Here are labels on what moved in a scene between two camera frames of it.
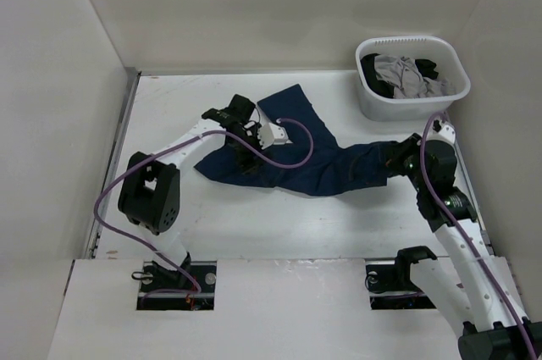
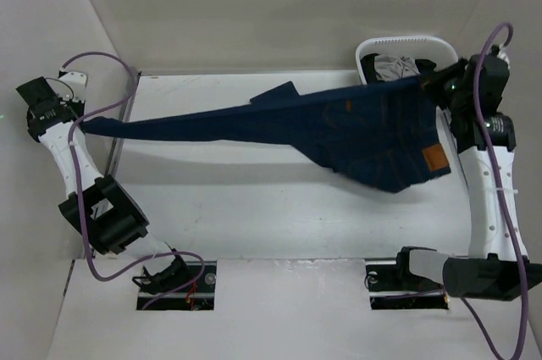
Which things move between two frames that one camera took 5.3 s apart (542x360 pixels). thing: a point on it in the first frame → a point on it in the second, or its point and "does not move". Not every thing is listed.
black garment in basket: (382, 87) does not move
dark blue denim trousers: (312, 162) → (387, 132)
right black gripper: (400, 149) → (434, 81)
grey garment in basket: (403, 74) does not move
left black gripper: (248, 164) → (79, 105)
